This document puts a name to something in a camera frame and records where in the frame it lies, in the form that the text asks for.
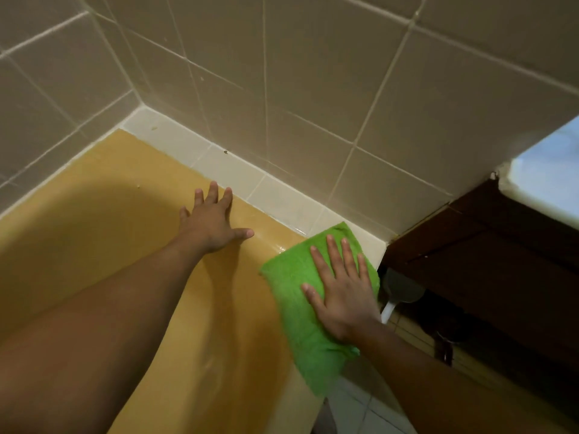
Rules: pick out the person's right hand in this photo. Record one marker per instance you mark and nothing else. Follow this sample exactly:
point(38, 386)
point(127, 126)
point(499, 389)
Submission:
point(347, 302)

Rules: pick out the person's left hand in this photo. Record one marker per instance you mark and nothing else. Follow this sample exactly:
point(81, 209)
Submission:
point(206, 228)

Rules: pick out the person's right little finger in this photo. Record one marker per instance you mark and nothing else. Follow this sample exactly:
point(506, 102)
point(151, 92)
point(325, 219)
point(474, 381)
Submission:
point(363, 266)

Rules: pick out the person's right thumb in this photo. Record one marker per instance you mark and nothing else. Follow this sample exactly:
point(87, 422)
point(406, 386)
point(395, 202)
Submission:
point(313, 298)

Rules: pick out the person's left little finger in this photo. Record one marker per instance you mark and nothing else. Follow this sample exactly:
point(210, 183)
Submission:
point(183, 215)

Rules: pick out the person's left middle finger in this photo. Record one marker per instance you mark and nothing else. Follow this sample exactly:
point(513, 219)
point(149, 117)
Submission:
point(211, 194)

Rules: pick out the person's left thumb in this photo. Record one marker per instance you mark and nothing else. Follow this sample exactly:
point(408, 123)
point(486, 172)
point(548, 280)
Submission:
point(242, 234)

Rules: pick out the person's right middle finger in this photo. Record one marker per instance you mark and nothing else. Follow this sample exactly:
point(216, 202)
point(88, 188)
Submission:
point(334, 257)

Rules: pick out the green cleaning cloth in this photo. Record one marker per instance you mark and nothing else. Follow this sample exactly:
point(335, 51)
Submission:
point(303, 320)

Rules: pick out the person's right forearm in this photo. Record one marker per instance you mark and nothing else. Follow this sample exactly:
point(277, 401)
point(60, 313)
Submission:
point(448, 388)

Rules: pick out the person's left forearm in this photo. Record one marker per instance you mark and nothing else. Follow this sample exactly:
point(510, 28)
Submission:
point(90, 338)

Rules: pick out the grey plastic dipper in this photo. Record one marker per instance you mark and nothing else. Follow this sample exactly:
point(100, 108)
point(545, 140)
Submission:
point(398, 291)

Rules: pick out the yellow bathtub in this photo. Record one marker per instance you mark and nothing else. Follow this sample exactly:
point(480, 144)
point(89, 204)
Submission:
point(135, 284)

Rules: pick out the dark wooden cabinet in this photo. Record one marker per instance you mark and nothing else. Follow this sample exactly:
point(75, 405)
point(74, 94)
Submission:
point(493, 275)

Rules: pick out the white countertop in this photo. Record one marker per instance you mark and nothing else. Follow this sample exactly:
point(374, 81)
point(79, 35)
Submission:
point(543, 176)

